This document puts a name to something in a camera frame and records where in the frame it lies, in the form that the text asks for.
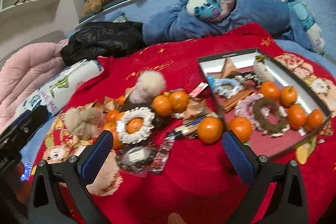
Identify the brown knit scrunchie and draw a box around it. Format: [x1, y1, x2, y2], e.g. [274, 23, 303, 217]
[253, 97, 290, 138]

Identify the brown wooden comb box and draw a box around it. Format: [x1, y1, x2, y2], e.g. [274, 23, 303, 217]
[222, 89, 253, 113]

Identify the blue crochet scrunchie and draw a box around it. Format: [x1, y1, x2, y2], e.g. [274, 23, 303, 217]
[214, 78, 243, 99]

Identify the cream fleece hair clip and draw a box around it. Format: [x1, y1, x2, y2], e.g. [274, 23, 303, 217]
[253, 55, 274, 83]

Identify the orange pyramid snack pack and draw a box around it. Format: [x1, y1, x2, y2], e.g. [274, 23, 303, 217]
[220, 57, 240, 79]

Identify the large front mandarin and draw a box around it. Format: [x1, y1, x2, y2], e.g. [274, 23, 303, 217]
[279, 86, 298, 107]

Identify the black white-trim scrunchie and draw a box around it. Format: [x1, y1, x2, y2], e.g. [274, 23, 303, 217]
[234, 71, 263, 88]

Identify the person's hand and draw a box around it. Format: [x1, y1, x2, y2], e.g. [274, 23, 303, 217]
[167, 213, 187, 224]

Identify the beige fluffy plush scrunchie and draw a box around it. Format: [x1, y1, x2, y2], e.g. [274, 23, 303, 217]
[64, 107, 101, 140]

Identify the pink crochet scrunchie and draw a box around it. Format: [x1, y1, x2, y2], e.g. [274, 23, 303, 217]
[235, 93, 263, 130]

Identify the black shallow box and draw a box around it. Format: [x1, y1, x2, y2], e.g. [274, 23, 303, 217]
[198, 48, 331, 159]

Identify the pink quilt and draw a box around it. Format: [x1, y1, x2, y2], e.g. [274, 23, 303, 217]
[1, 39, 69, 131]

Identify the white crochet scrunchie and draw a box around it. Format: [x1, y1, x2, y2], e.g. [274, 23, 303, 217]
[116, 107, 155, 144]

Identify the red bear blanket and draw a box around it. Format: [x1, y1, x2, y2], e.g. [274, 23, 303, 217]
[27, 22, 336, 224]

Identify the red candy packet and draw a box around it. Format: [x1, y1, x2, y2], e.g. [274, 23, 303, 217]
[189, 82, 209, 98]

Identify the cream pompom plush scrunchie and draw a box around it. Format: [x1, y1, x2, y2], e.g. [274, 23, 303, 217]
[128, 71, 166, 103]

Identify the black puffer jacket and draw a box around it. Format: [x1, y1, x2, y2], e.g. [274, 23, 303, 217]
[60, 21, 146, 66]

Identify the blue fleece blanket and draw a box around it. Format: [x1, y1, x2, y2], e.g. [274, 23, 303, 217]
[142, 0, 312, 50]

